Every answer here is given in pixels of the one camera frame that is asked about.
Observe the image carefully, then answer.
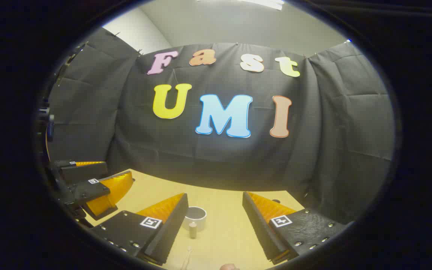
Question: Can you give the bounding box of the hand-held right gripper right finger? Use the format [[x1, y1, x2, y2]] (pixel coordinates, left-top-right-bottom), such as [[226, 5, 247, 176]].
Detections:
[[242, 191, 348, 265]]

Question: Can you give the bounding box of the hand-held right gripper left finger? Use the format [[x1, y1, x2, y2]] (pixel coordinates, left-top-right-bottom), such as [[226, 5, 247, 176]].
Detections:
[[88, 192, 189, 266]]

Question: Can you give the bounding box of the white cup with wooden handle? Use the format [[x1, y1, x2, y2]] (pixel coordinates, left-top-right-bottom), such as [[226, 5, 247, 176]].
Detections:
[[182, 206, 207, 239]]

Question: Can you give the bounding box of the light wooden desktop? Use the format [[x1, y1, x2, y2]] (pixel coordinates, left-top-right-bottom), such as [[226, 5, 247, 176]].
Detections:
[[85, 169, 306, 270]]

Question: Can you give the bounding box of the black backdrop cloth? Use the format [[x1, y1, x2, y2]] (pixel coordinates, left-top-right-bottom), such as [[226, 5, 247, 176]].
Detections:
[[45, 28, 395, 225]]

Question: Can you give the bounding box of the ceiling light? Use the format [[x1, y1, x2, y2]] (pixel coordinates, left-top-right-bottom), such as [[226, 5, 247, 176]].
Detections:
[[197, 0, 285, 11]]

